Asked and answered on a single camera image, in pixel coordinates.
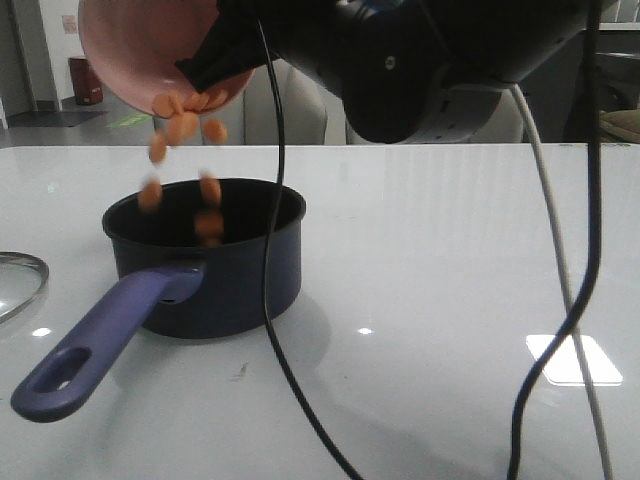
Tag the black gripper finger holding bowl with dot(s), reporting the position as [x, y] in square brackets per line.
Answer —
[235, 43]

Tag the orange ham slices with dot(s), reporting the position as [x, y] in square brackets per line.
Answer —
[183, 122]

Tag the pink bowl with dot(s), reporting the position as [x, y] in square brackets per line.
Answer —
[132, 47]

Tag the glass lid blue knob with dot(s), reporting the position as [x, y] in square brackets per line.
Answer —
[24, 278]

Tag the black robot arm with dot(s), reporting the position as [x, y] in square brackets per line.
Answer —
[405, 71]

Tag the left beige chair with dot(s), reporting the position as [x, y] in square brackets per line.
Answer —
[304, 112]

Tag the dark blue saucepan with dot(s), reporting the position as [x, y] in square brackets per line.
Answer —
[171, 285]

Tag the olive cushion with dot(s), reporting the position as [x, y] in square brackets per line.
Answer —
[622, 126]

